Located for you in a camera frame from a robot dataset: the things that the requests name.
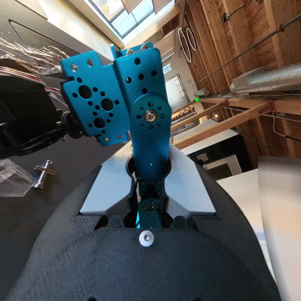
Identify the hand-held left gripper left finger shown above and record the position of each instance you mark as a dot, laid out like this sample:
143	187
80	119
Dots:
108	188

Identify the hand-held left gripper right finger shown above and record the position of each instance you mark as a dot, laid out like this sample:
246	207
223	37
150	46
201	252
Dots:
190	190

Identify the blue toy robot arm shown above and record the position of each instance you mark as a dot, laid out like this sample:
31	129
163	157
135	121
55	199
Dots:
150	141

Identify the metal cross wrench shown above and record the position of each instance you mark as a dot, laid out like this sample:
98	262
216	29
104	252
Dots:
44	174

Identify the small clear plastic bag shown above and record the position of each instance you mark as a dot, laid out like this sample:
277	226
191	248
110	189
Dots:
14	178

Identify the crumpled clear plastic bag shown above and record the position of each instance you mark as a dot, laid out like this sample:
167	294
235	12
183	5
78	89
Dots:
30	54

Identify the silver air duct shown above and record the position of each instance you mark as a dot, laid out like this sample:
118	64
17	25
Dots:
265	80

